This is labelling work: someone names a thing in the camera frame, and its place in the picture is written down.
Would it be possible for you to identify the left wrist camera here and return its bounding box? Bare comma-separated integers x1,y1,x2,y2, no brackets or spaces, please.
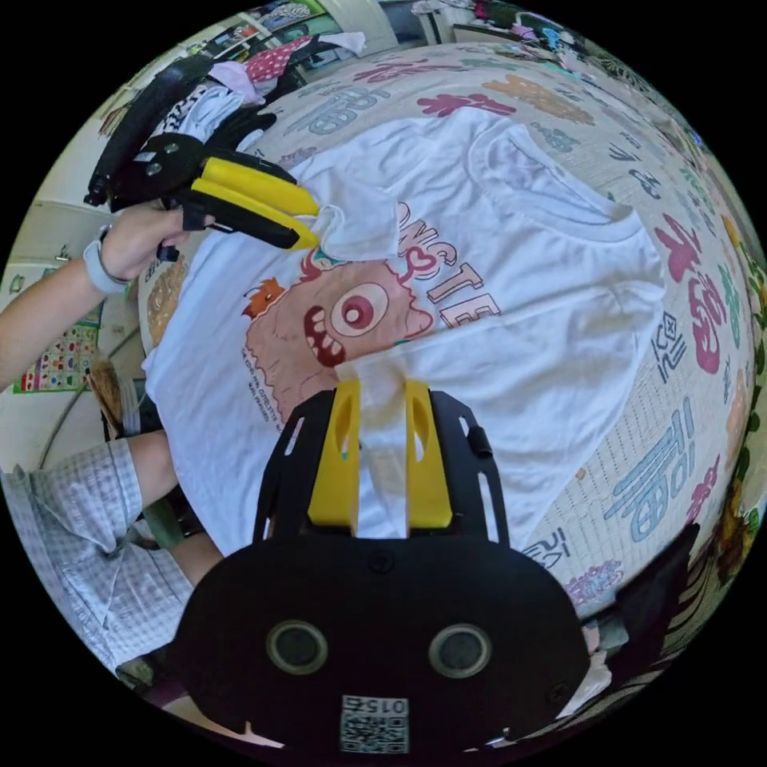
83,54,214,208

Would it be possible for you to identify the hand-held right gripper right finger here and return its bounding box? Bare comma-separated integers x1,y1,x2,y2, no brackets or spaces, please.
404,379,455,530

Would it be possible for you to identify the white t-shirt with monster print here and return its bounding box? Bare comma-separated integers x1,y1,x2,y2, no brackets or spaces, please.
141,110,667,555

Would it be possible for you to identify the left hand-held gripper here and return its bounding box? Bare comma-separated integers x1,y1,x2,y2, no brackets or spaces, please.
109,131,322,250

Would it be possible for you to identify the pile of clothes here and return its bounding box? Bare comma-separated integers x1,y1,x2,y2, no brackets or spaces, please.
149,30,368,158

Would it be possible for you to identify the person's body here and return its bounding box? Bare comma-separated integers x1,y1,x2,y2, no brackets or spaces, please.
0,440,205,708

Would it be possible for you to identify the person's left hand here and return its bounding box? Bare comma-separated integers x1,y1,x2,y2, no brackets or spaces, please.
98,201,190,283

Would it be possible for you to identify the black garment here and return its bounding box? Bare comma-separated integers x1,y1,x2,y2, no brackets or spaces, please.
610,521,702,666

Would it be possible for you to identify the person's right forearm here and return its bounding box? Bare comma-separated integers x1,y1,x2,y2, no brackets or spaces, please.
129,430,226,591

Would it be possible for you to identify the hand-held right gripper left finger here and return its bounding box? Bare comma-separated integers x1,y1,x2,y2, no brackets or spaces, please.
307,382,364,530

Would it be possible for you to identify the person's left forearm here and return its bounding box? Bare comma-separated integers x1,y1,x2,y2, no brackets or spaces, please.
0,225,131,394

